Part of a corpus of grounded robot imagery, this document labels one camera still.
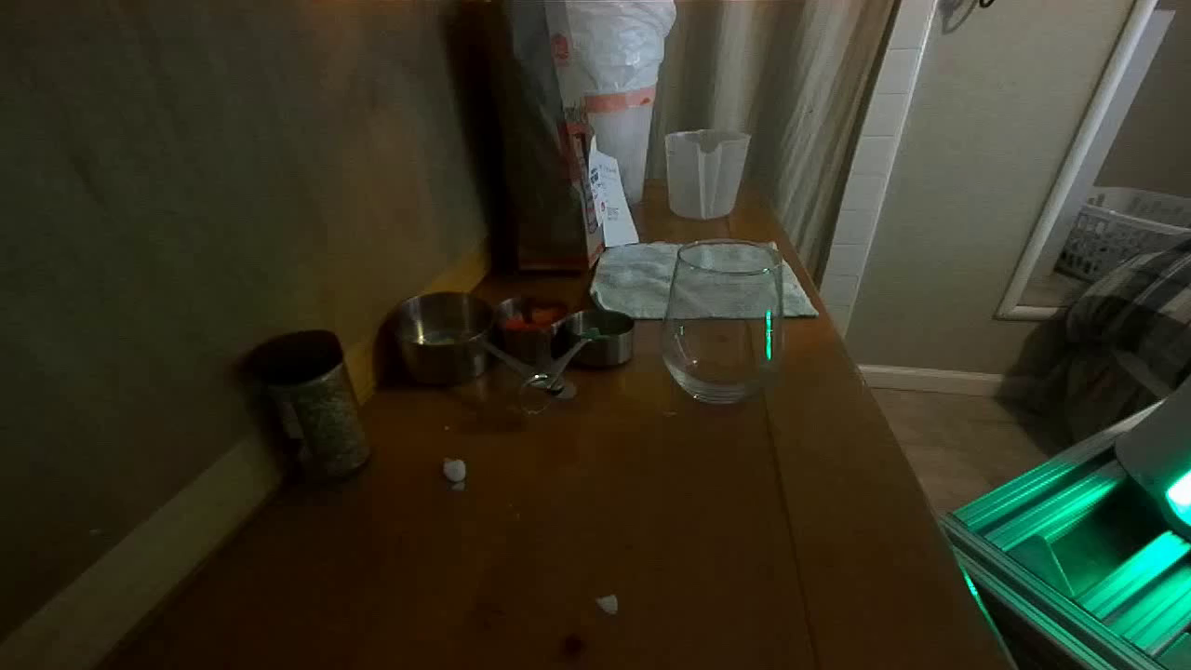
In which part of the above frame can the white laundry basket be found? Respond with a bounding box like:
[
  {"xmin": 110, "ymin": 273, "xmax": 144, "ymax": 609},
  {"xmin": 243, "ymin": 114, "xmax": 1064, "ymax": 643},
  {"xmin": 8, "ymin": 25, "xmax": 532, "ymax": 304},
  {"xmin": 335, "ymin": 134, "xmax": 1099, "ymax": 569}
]
[{"xmin": 1053, "ymin": 182, "xmax": 1191, "ymax": 287}]

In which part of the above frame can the measuring cup with red contents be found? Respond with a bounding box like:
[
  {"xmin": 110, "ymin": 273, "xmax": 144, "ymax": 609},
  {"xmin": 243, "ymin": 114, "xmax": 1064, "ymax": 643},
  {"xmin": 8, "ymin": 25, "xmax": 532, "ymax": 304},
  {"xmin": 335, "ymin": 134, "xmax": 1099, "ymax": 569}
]
[{"xmin": 494, "ymin": 290, "xmax": 582, "ymax": 373}]

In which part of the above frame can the large metal measuring cup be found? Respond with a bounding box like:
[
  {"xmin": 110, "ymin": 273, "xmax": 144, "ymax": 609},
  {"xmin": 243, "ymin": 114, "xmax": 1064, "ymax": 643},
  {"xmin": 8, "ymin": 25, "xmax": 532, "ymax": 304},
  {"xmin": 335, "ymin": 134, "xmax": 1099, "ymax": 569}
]
[{"xmin": 396, "ymin": 290, "xmax": 548, "ymax": 391}]

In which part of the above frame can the small metal measuring cup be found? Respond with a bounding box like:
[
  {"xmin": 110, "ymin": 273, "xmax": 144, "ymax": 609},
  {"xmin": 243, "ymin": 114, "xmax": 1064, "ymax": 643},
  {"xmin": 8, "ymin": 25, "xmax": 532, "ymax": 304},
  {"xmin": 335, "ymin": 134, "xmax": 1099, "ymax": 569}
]
[{"xmin": 525, "ymin": 304, "xmax": 640, "ymax": 396}]

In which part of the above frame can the folded white cloth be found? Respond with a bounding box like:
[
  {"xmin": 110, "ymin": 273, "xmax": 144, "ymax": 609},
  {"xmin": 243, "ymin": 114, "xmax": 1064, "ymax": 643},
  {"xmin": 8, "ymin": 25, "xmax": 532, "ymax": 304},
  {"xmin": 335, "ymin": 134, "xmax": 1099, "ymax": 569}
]
[{"xmin": 587, "ymin": 238, "xmax": 824, "ymax": 323}]

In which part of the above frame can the white plastic bag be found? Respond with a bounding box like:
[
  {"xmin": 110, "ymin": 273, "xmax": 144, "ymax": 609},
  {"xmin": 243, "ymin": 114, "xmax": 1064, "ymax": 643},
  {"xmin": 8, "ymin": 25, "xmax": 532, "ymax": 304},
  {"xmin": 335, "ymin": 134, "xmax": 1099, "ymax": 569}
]
[{"xmin": 541, "ymin": 0, "xmax": 681, "ymax": 205}]

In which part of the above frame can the small white paper packet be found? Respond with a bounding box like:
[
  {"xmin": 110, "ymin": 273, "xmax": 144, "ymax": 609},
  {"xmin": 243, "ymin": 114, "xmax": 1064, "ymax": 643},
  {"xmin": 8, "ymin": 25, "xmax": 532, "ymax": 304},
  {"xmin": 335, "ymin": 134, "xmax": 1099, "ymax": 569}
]
[{"xmin": 575, "ymin": 134, "xmax": 644, "ymax": 252}]

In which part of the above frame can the open metal tin can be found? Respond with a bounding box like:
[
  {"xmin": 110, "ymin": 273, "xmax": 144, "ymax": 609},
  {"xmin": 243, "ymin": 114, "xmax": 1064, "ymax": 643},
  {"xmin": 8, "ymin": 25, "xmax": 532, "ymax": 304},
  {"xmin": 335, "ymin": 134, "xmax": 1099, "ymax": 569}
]
[{"xmin": 243, "ymin": 329, "xmax": 376, "ymax": 488}]

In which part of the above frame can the white door frame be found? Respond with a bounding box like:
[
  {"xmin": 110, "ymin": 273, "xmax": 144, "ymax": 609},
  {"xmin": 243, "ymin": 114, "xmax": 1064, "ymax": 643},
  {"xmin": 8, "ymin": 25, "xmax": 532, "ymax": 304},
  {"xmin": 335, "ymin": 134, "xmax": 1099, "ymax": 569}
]
[{"xmin": 817, "ymin": 0, "xmax": 943, "ymax": 344}]

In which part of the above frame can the stemless clear glass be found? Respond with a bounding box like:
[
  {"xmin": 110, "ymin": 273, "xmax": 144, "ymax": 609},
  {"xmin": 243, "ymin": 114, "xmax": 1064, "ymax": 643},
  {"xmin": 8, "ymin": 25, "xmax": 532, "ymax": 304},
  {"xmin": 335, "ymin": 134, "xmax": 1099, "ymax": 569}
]
[{"xmin": 657, "ymin": 238, "xmax": 789, "ymax": 411}]

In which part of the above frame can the plaid fabric bedding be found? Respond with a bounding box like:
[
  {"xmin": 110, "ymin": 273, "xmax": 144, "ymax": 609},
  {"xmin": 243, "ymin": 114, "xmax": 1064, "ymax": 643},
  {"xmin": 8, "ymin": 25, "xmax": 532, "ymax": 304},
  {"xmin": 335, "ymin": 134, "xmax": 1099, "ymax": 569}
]
[{"xmin": 992, "ymin": 242, "xmax": 1191, "ymax": 455}]

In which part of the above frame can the translucent plastic measuring jug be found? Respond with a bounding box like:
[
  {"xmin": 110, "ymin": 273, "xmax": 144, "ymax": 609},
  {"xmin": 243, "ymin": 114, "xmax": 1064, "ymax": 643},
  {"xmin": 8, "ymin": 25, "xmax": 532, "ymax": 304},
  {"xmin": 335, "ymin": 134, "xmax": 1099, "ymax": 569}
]
[{"xmin": 662, "ymin": 127, "xmax": 754, "ymax": 223}]

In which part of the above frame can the brown paper bag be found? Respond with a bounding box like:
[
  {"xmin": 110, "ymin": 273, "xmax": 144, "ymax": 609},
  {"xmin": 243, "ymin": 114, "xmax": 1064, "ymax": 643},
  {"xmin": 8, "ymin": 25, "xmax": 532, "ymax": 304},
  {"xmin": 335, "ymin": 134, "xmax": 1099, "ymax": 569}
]
[{"xmin": 486, "ymin": 0, "xmax": 592, "ymax": 275}]

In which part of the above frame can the green lit aluminium frame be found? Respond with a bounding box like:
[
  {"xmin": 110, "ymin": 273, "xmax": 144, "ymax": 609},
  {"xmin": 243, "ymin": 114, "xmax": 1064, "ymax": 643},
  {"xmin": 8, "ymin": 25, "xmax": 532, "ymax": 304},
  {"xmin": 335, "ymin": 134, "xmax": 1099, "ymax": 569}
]
[{"xmin": 939, "ymin": 376, "xmax": 1191, "ymax": 670}]

